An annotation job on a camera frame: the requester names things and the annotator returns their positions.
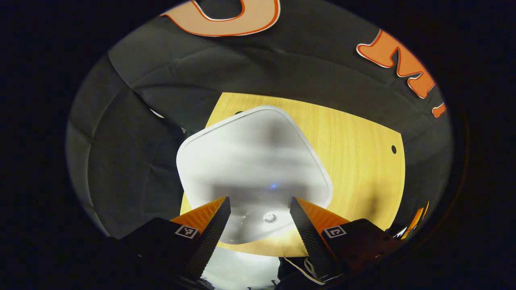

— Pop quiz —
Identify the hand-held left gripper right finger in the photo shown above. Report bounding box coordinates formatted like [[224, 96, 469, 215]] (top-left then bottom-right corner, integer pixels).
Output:
[[289, 196, 398, 279]]

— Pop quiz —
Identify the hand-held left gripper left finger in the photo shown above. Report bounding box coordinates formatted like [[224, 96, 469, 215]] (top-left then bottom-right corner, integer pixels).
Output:
[[117, 196, 232, 282]]

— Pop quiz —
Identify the black backdrop cloth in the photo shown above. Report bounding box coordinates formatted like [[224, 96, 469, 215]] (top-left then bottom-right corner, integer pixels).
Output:
[[66, 0, 454, 239]]

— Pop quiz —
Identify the white cord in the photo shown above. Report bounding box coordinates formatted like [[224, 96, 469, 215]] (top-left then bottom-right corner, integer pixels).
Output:
[[282, 256, 325, 286]]

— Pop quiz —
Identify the wooden desktop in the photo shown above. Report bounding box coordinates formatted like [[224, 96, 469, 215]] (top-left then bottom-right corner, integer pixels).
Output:
[[179, 92, 406, 258]]

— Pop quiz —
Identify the white desktop garbage bin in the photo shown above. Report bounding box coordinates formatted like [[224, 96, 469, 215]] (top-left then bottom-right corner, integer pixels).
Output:
[[176, 105, 334, 245]]

